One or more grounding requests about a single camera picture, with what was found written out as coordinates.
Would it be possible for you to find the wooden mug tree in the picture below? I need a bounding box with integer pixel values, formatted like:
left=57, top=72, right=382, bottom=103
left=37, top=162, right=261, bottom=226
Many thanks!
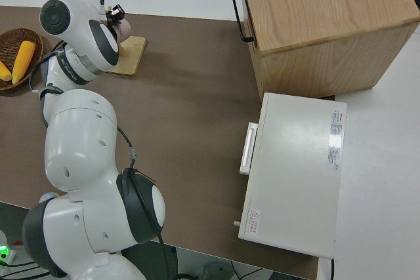
left=65, top=0, right=147, bottom=76

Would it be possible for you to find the wooden drawer cabinet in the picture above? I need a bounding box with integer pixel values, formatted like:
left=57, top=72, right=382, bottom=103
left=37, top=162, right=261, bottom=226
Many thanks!
left=238, top=0, right=420, bottom=99

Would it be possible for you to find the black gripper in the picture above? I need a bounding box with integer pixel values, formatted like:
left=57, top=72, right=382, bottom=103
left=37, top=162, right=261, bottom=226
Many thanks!
left=105, top=3, right=127, bottom=33

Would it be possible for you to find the yellow corn cob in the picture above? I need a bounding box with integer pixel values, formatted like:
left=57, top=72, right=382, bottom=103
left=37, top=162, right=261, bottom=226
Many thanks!
left=12, top=40, right=36, bottom=85
left=0, top=60, right=12, bottom=81

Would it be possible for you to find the pink mug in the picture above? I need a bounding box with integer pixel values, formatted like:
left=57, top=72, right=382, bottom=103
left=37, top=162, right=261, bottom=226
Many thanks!
left=111, top=19, right=132, bottom=44

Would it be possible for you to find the black cabinet handle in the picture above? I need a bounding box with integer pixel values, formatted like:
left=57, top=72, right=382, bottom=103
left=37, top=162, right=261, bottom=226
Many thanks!
left=231, top=0, right=255, bottom=43

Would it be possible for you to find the white toaster oven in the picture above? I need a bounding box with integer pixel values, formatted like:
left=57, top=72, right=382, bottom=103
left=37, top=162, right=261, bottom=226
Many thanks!
left=238, top=92, right=348, bottom=260

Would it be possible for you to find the brown wicker basket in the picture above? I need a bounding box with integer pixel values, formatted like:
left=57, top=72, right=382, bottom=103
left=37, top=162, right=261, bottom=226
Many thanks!
left=0, top=28, right=45, bottom=92

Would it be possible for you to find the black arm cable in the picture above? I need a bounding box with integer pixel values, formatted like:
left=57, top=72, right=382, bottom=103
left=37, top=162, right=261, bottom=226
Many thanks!
left=29, top=39, right=180, bottom=280

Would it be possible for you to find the brown table mat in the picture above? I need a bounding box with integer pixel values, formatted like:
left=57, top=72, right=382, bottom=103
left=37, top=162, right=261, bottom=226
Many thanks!
left=0, top=5, right=319, bottom=280

